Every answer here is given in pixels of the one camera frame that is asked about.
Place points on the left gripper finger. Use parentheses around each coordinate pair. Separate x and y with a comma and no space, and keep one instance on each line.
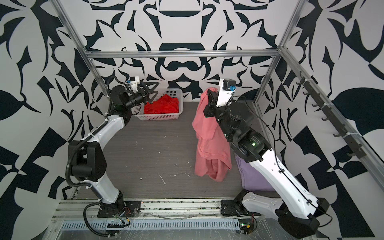
(151,96)
(149,86)

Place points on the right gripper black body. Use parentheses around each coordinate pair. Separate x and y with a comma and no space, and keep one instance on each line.
(224,115)

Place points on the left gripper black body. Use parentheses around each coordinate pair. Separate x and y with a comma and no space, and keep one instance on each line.
(141,98)

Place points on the pink t shirt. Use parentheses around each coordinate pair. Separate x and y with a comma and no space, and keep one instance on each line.
(213,155)

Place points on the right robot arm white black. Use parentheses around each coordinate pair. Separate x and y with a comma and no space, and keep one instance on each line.
(296,209)

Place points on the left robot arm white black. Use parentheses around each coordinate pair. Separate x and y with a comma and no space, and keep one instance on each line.
(87,165)

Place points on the red t shirt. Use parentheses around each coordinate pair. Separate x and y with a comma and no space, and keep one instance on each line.
(164,105)

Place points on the white plastic basket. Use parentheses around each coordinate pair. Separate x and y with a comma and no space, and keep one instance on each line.
(138,111)

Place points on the folded purple t shirt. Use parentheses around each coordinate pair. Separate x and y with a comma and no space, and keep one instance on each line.
(252,179)

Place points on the small green circuit board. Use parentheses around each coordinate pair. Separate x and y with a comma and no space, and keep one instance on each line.
(248,228)

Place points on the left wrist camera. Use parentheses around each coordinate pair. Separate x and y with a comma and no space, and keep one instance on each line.
(132,84)

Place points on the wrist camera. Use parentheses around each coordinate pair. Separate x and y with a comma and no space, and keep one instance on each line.
(132,84)
(227,88)

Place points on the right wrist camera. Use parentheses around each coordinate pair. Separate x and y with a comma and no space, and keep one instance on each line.
(227,88)

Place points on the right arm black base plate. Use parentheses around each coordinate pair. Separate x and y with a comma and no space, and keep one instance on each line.
(234,208)

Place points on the black wall hook rack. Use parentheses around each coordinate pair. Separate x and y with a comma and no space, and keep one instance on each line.
(334,116)

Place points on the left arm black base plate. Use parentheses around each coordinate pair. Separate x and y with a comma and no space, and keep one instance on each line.
(125,210)

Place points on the white slotted cable duct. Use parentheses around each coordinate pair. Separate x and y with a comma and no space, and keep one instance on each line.
(161,224)

